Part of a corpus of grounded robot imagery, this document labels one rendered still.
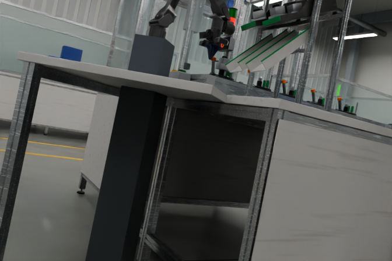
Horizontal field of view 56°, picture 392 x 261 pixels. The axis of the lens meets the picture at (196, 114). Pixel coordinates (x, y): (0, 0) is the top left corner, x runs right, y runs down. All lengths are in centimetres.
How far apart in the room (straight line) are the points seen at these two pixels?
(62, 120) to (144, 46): 524
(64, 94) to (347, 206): 580
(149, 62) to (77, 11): 848
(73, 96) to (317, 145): 581
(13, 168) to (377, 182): 132
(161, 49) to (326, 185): 84
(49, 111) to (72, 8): 391
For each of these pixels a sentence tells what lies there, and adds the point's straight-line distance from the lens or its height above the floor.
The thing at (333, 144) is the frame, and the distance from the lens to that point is 134.
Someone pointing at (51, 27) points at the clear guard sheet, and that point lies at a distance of 680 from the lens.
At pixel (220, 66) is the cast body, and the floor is 104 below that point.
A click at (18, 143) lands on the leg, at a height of 55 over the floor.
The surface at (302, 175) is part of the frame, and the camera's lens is 126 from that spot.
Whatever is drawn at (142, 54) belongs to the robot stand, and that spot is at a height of 98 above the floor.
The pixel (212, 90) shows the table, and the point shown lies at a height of 84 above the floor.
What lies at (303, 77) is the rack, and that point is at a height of 99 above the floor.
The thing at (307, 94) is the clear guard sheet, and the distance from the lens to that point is 712.
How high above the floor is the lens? 74
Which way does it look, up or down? 1 degrees up
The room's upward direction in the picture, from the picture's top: 11 degrees clockwise
